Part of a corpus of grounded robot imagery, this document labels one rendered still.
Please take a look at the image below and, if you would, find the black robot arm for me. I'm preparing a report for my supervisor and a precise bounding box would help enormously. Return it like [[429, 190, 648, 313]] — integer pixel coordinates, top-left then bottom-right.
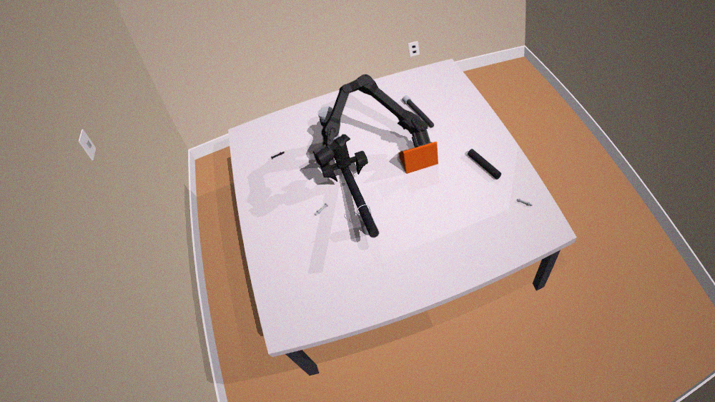
[[313, 74, 431, 166]]

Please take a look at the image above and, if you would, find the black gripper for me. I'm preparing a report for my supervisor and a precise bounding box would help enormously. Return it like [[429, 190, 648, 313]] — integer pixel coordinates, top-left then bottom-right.
[[320, 151, 368, 182]]

